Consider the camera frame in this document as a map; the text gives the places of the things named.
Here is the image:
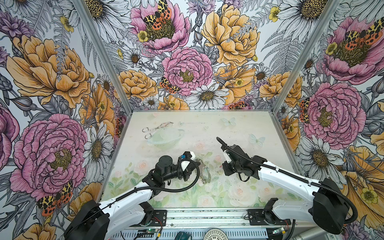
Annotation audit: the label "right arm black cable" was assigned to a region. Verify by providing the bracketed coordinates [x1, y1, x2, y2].
[216, 136, 359, 224]

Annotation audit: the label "clear glass bowl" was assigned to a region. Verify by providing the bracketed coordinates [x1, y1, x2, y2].
[147, 128, 185, 151]

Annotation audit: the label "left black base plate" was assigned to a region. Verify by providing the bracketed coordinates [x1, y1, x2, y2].
[140, 210, 168, 227]

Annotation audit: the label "dark teal device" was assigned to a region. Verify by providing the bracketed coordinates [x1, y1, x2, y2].
[175, 232, 192, 240]

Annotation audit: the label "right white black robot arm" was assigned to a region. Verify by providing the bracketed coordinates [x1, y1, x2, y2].
[221, 144, 352, 235]

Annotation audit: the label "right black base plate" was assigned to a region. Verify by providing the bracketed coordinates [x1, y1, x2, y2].
[244, 209, 291, 226]

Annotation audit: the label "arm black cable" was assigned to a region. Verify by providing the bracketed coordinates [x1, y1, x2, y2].
[216, 136, 359, 224]
[64, 158, 201, 232]

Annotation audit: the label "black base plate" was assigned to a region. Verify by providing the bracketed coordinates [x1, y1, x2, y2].
[244, 209, 291, 226]
[140, 210, 168, 227]

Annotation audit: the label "grey metal tube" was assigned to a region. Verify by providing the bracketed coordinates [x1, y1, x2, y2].
[292, 227, 328, 240]

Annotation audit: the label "white patterned round object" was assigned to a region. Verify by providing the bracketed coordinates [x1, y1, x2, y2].
[203, 229, 229, 240]

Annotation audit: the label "aluminium front rail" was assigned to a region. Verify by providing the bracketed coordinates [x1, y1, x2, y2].
[101, 207, 332, 240]

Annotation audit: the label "silver metal scissors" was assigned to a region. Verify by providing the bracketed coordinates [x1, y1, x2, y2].
[142, 122, 174, 140]

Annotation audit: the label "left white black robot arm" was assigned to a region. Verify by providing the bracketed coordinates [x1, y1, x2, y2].
[64, 152, 200, 240]

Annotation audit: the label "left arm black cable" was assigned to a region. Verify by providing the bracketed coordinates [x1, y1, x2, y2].
[64, 158, 201, 232]

